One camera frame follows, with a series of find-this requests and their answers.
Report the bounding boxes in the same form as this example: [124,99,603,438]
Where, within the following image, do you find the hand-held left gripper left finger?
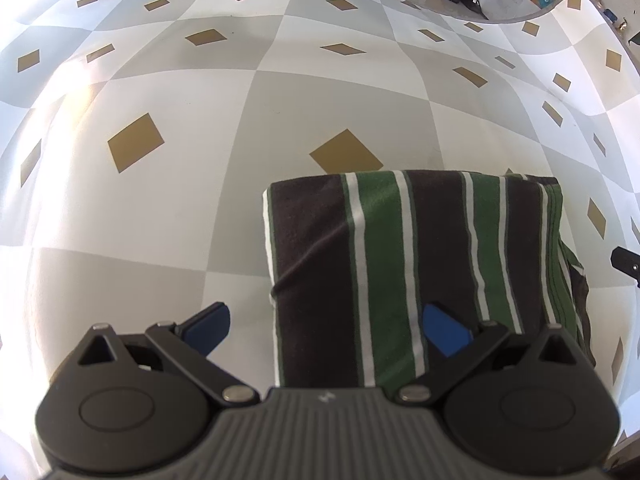
[75,302,262,407]

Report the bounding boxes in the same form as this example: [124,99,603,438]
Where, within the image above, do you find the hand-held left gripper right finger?
[395,302,583,407]

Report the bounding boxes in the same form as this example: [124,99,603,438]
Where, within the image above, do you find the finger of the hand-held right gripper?
[610,247,640,289]

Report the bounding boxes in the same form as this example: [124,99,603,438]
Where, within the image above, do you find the green brown striped T-shirt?
[262,170,597,392]

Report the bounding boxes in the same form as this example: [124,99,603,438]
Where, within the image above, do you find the grey white checkered tablecloth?
[0,0,640,480]

